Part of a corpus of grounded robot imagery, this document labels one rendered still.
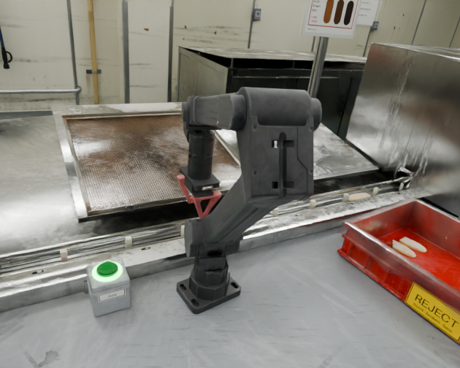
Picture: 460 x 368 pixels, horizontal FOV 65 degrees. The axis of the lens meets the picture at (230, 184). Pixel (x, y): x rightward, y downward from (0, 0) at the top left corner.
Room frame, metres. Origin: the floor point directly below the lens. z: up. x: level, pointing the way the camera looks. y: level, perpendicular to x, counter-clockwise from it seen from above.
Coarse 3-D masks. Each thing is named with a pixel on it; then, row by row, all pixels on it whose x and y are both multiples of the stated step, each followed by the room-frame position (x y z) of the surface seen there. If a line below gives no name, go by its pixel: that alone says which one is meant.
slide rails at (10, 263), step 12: (360, 192) 1.10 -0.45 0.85; (300, 204) 0.97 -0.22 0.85; (276, 216) 0.88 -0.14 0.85; (180, 228) 0.77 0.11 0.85; (120, 240) 0.69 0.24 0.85; (132, 240) 0.70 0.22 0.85; (72, 252) 0.63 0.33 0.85; (84, 252) 0.64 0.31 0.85; (108, 252) 0.64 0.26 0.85; (0, 264) 0.56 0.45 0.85; (12, 264) 0.57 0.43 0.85; (24, 264) 0.57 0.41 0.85; (48, 264) 0.58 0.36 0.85
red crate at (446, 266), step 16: (384, 240) 0.86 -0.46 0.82; (416, 240) 0.88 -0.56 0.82; (352, 256) 0.75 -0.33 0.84; (368, 256) 0.71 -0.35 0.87; (416, 256) 0.80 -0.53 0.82; (432, 256) 0.81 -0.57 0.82; (448, 256) 0.82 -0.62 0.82; (368, 272) 0.70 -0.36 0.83; (384, 272) 0.68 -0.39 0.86; (432, 272) 0.74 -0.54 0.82; (448, 272) 0.75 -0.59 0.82; (400, 288) 0.64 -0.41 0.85
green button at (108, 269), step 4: (100, 264) 0.54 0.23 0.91; (104, 264) 0.54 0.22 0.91; (108, 264) 0.54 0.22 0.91; (112, 264) 0.54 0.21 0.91; (116, 264) 0.54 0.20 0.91; (96, 268) 0.53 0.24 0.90; (100, 268) 0.53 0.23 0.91; (104, 268) 0.53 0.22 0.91; (108, 268) 0.53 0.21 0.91; (112, 268) 0.53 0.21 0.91; (116, 268) 0.53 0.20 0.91; (96, 272) 0.52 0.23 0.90; (100, 272) 0.51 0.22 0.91; (104, 272) 0.52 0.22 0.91; (108, 272) 0.52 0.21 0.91; (112, 272) 0.52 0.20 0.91; (116, 272) 0.53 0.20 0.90; (100, 276) 0.51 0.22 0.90; (104, 276) 0.51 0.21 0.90; (108, 276) 0.51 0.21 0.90
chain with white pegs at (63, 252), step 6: (402, 186) 1.18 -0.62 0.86; (372, 192) 1.11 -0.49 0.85; (384, 192) 1.15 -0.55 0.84; (312, 204) 0.96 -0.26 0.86; (324, 204) 1.00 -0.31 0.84; (276, 210) 0.89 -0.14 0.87; (270, 216) 0.89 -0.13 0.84; (126, 240) 0.67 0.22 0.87; (156, 240) 0.72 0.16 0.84; (126, 246) 0.67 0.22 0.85; (60, 252) 0.60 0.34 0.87; (66, 252) 0.61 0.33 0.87; (102, 252) 0.65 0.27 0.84; (66, 258) 0.60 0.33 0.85; (42, 264) 0.59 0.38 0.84; (12, 270) 0.56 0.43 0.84
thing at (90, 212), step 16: (128, 112) 1.25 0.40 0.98; (144, 112) 1.29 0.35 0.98; (160, 112) 1.32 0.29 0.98; (176, 112) 1.35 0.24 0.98; (64, 128) 1.08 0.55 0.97; (80, 128) 1.11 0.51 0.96; (96, 128) 1.13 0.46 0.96; (112, 128) 1.15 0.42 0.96; (128, 128) 1.17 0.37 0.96; (144, 128) 1.19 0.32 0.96; (176, 128) 1.24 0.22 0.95; (80, 144) 1.02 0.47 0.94; (112, 144) 1.05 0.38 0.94; (128, 144) 1.07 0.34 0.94; (144, 144) 1.09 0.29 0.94; (160, 144) 1.11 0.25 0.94; (224, 144) 1.19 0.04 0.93; (80, 160) 0.94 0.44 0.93; (128, 160) 0.98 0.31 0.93; (160, 160) 1.02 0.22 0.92; (176, 160) 1.03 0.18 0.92; (224, 160) 1.09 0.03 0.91; (80, 176) 0.86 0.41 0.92; (96, 176) 0.88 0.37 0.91; (112, 176) 0.89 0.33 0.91; (128, 176) 0.91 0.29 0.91; (144, 176) 0.92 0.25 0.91; (176, 176) 0.95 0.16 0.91; (96, 192) 0.81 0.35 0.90; (128, 192) 0.84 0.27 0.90; (176, 192) 0.88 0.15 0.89; (224, 192) 0.91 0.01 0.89; (96, 208) 0.75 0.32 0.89; (112, 208) 0.75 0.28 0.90
